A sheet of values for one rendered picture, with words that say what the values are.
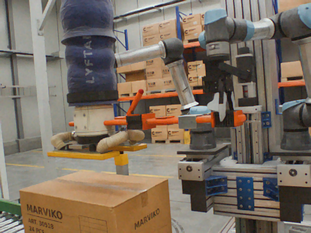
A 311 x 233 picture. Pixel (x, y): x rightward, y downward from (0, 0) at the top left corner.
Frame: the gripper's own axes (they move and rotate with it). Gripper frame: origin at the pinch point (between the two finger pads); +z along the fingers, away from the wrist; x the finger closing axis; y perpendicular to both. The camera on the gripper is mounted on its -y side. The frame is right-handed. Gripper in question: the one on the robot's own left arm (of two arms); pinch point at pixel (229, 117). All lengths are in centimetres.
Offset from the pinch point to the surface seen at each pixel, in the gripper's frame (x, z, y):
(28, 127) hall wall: -512, 54, 943
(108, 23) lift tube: 0, -41, 49
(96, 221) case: 18, 37, 47
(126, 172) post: -50, 37, 89
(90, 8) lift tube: 8, -46, 51
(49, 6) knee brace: -157, -145, 292
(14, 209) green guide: -18, 66, 177
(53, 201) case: 19, 32, 73
